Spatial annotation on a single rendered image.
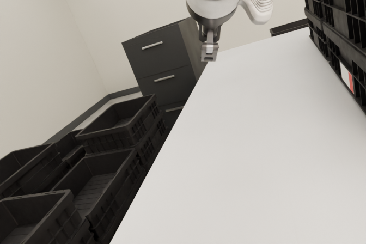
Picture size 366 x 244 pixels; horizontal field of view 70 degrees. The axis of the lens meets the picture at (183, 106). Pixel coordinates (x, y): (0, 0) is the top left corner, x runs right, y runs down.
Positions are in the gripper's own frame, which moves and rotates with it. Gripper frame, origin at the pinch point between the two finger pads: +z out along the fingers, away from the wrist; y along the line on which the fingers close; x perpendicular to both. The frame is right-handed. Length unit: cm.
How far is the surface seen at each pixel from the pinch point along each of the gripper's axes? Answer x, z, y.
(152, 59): -35, 139, -23
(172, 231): -4.4, -13.0, 32.1
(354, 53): 23.0, -5.7, 5.9
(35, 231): -40, 15, 46
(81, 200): -49, 62, 54
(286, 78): 23.1, 25.6, 5.5
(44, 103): -188, 266, 8
